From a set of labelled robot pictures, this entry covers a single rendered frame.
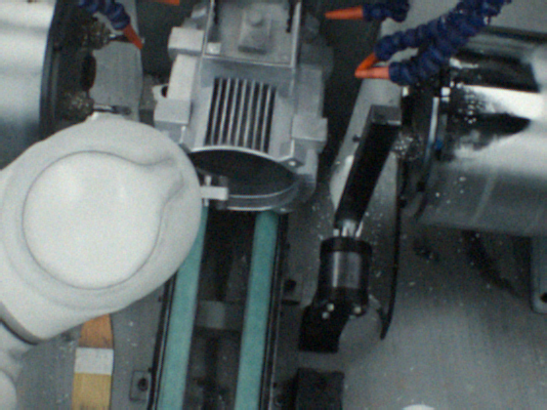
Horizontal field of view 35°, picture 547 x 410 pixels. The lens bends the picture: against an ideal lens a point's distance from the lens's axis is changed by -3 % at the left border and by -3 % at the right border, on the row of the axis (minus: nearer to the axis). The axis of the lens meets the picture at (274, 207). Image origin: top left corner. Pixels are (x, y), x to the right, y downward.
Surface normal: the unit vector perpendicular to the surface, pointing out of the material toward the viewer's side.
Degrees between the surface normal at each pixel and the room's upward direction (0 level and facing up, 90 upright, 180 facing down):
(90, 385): 1
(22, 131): 62
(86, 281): 40
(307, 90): 0
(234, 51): 0
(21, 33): 13
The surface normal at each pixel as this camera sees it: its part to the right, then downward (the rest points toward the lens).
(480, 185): -0.05, 0.60
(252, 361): 0.07, -0.41
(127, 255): 0.29, 0.25
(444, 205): -0.08, 0.82
